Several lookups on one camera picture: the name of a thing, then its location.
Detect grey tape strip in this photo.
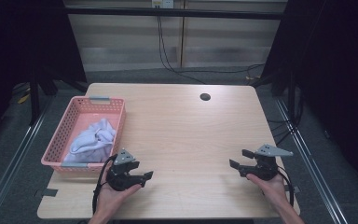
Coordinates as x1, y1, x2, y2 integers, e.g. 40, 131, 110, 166
284, 185, 302, 194

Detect yellow tool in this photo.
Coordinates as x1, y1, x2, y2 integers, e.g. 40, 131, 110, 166
16, 92, 32, 105

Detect person's right hand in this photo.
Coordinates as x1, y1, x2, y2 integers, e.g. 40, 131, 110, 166
245, 173, 289, 207

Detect bundle of black cables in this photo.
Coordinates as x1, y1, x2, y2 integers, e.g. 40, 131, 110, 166
266, 87, 304, 147

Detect black hanging power cable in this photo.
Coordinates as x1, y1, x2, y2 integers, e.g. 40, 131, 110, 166
156, 7, 208, 85

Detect pink plastic basket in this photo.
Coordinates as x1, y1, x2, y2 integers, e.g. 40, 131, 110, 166
40, 95, 127, 175

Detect metal floor rail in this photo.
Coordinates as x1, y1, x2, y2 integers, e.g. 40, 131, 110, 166
0, 96, 56, 224
273, 97, 351, 224

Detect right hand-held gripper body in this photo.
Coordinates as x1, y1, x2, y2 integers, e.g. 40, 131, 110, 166
244, 143, 295, 182

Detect black horizontal metal bar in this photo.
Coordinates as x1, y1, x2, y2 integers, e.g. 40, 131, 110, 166
64, 7, 289, 21

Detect white printed t-shirt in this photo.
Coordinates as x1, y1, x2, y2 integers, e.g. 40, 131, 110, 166
63, 118, 117, 163

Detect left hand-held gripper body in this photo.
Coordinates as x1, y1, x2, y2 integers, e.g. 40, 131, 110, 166
105, 148, 146, 192

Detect white wall socket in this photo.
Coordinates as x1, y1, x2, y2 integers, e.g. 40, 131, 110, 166
150, 0, 175, 9

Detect person's left hand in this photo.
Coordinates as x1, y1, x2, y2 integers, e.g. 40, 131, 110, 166
96, 164, 145, 217

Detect black metal stand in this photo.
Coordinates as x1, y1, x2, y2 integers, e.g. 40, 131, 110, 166
28, 69, 89, 126
250, 69, 296, 125

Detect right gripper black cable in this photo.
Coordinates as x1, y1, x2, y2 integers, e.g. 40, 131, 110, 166
276, 166, 296, 208

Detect dark curtain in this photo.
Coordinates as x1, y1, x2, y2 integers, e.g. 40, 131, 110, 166
0, 0, 89, 150
260, 0, 358, 195

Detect dark tape strip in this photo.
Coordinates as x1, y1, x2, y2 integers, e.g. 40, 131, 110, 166
33, 188, 59, 199

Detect black floor cable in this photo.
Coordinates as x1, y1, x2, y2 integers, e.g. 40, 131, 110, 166
173, 63, 266, 82

